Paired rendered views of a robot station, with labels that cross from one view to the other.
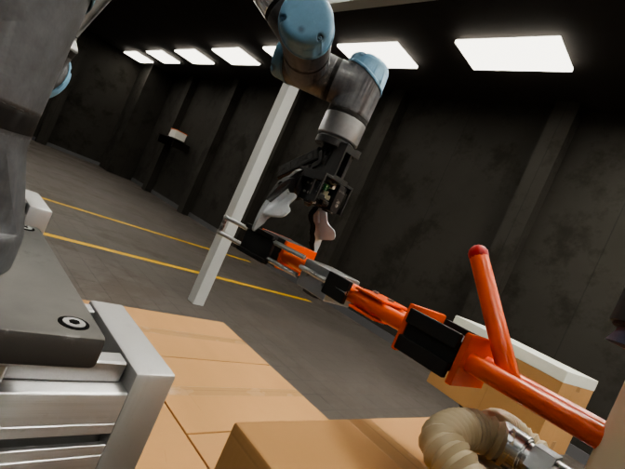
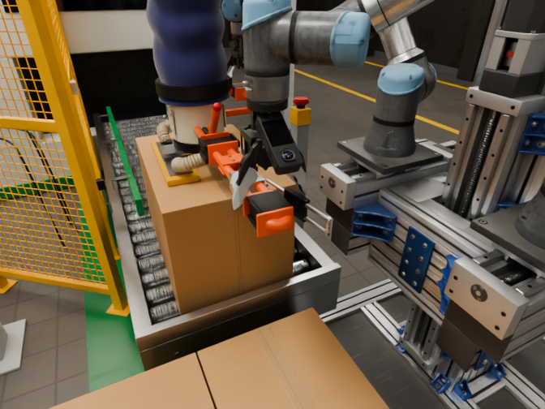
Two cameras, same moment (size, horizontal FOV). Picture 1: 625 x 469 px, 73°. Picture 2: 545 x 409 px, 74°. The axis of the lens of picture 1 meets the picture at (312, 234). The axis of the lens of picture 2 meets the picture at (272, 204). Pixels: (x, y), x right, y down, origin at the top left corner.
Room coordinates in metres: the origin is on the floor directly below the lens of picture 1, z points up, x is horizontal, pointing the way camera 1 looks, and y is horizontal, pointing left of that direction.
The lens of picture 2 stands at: (1.33, 0.24, 1.46)
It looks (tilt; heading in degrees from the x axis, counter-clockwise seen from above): 31 degrees down; 199
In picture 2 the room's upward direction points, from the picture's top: straight up
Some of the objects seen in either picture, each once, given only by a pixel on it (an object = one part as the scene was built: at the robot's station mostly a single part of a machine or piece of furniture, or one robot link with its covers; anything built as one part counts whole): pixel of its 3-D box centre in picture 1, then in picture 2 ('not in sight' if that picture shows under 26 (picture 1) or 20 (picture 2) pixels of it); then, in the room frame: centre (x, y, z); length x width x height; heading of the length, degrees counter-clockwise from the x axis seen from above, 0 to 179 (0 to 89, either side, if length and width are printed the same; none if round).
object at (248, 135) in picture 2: (324, 175); (265, 131); (0.73, 0.02, 1.23); 0.09 x 0.08 x 0.12; 43
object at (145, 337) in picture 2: not in sight; (248, 302); (0.56, -0.11, 0.58); 0.70 x 0.03 x 0.06; 135
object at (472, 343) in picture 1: (445, 345); (219, 148); (0.50, -0.20, 1.08); 0.10 x 0.08 x 0.06; 133
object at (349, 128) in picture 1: (341, 132); (265, 87); (0.74, 0.03, 1.31); 0.08 x 0.08 x 0.05
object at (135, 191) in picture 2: not in sight; (113, 147); (-0.34, -1.37, 0.60); 1.60 x 0.11 x 0.09; 45
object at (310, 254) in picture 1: (284, 252); (267, 212); (0.76, 0.03, 1.08); 0.08 x 0.07 x 0.05; 43
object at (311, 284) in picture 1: (327, 282); (246, 184); (0.66, -0.05, 1.07); 0.07 x 0.07 x 0.04; 43
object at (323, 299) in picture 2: not in sight; (250, 325); (0.56, -0.10, 0.47); 0.70 x 0.03 x 0.15; 135
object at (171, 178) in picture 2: not in sight; (173, 155); (0.38, -0.44, 0.97); 0.34 x 0.10 x 0.05; 43
